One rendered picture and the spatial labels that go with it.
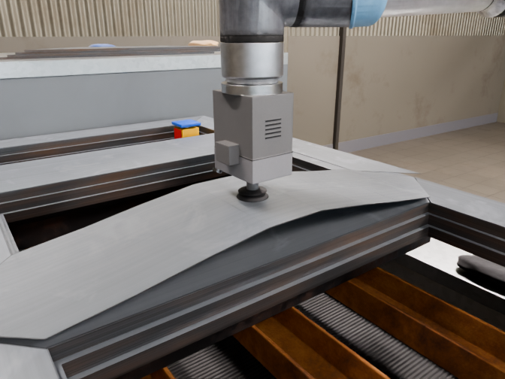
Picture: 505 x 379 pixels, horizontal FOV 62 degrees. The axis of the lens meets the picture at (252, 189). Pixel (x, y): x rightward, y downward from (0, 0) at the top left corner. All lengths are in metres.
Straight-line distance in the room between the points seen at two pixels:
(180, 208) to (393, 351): 0.52
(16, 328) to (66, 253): 0.12
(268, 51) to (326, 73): 3.49
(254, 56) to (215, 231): 0.20
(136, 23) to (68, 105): 1.83
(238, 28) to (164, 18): 2.64
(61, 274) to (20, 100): 0.82
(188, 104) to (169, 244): 0.97
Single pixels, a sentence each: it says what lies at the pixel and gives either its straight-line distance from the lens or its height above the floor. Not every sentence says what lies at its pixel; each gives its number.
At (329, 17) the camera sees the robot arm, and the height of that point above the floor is 1.13.
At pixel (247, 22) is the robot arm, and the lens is 0.49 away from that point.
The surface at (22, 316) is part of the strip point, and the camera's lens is 0.45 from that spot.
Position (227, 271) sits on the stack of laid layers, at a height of 0.86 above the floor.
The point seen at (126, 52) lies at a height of 1.06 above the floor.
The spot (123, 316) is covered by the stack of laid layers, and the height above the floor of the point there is 0.86.
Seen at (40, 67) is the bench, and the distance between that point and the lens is 1.26.
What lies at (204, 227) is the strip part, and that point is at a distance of 0.50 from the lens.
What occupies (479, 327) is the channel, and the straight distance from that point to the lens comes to 0.72.
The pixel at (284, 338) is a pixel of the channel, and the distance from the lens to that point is 0.68.
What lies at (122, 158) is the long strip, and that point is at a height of 0.87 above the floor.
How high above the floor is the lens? 1.11
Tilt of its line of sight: 20 degrees down
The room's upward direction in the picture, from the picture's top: straight up
